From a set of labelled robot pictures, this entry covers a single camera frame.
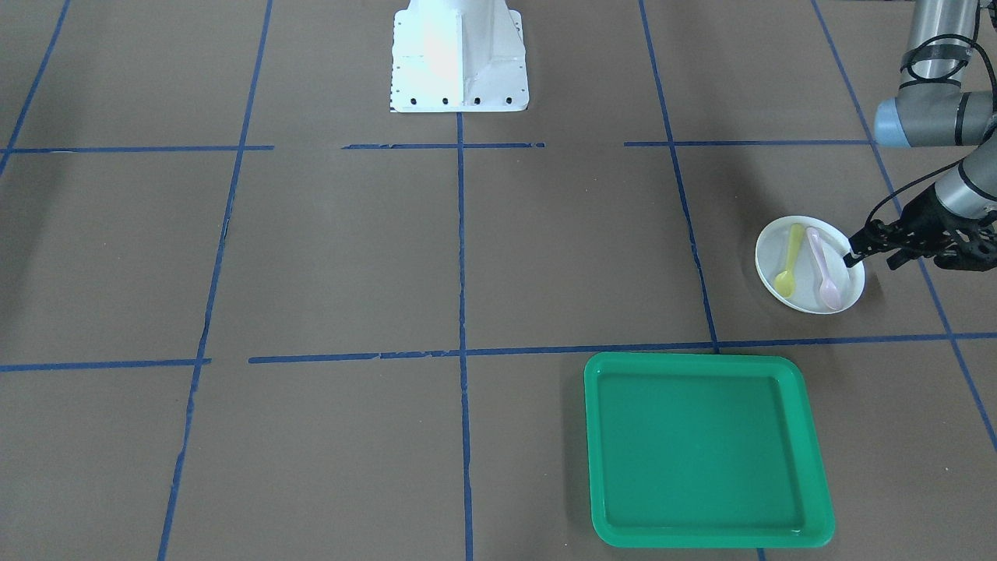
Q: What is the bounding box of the brown paper table cover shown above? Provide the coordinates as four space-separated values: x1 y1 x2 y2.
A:
2 1 995 560

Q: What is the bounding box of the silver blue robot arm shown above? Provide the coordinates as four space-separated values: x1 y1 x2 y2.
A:
844 1 996 271

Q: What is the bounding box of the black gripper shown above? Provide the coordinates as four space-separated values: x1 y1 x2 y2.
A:
843 192 996 271

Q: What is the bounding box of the white round plate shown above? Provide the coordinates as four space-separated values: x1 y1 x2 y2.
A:
754 214 865 315

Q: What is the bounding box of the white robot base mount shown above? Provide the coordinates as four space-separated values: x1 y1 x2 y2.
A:
389 1 530 113

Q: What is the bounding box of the yellow plastic spoon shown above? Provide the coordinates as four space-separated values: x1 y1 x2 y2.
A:
773 223 805 299

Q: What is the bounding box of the pink plastic spoon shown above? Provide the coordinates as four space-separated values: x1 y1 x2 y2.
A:
805 227 843 310

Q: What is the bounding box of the green plastic tray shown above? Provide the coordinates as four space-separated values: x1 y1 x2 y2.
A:
583 352 836 549

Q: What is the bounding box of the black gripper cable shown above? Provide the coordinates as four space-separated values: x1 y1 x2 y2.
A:
865 51 997 235

